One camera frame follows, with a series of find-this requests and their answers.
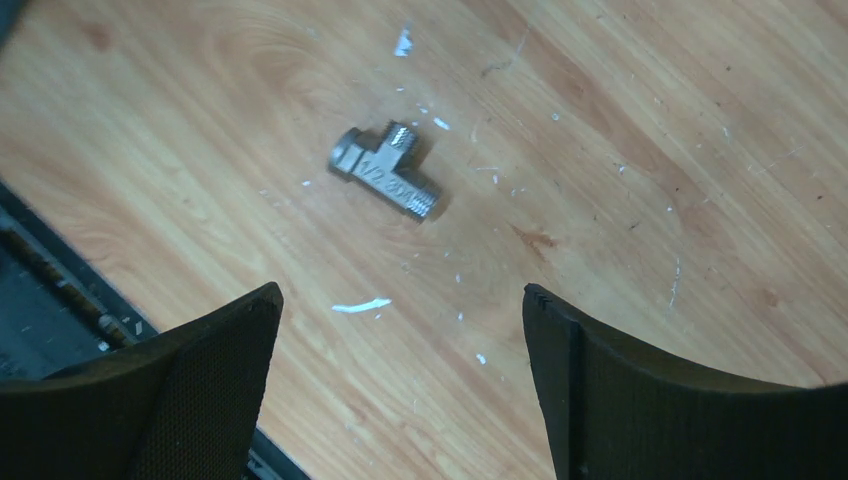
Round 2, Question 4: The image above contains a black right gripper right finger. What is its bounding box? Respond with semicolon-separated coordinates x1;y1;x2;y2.
522;284;847;479

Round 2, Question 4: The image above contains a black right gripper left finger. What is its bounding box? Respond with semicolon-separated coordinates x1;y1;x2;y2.
1;282;284;479

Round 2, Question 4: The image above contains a metal tee pipe fitting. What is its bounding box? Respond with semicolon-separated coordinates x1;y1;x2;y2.
328;121;440;221

